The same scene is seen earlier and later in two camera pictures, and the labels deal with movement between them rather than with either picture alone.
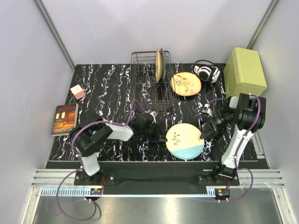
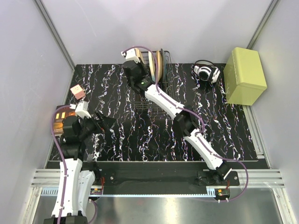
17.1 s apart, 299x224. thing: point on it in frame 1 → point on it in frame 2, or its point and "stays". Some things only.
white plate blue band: [184, 142] → [152, 65]
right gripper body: [216, 122] → [141, 67]
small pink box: [78, 92] stays
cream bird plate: [158, 66] stays
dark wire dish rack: [148, 93] stays
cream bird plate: [185, 84] → [138, 53]
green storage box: [243, 73] stays
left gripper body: [154, 129] → [98, 121]
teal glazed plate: [163, 65] stays
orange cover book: [66, 118] stays
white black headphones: [206, 73] stays
